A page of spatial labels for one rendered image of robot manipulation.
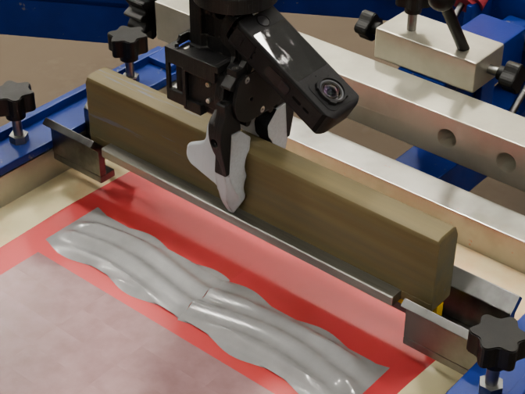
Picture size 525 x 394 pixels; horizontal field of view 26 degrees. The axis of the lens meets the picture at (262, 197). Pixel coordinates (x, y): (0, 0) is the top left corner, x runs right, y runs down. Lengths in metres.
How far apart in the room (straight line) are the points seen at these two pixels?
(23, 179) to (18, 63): 2.30
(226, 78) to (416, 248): 0.21
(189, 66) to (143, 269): 0.21
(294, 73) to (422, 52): 0.31
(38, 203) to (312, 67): 0.37
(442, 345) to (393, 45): 0.40
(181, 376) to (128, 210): 0.25
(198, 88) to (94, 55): 2.51
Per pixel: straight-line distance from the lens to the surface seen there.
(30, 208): 1.17
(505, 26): 1.33
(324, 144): 1.19
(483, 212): 1.11
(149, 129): 1.08
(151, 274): 1.06
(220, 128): 0.95
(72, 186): 1.20
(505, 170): 1.14
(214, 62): 0.96
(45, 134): 1.20
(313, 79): 0.92
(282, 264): 1.08
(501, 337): 0.86
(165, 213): 1.15
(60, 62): 3.46
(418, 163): 1.29
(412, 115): 1.17
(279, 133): 1.02
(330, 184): 0.96
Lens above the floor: 1.63
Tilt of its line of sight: 35 degrees down
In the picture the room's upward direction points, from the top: straight up
